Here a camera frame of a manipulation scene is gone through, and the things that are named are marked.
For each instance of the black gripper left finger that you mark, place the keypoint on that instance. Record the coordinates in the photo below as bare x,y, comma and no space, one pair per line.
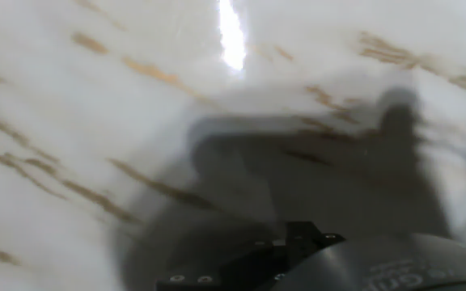
225,271

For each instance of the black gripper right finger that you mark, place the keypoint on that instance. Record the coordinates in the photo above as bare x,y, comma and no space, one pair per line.
299,242

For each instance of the marble pattern board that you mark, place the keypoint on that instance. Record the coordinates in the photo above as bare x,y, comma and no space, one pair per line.
75,121

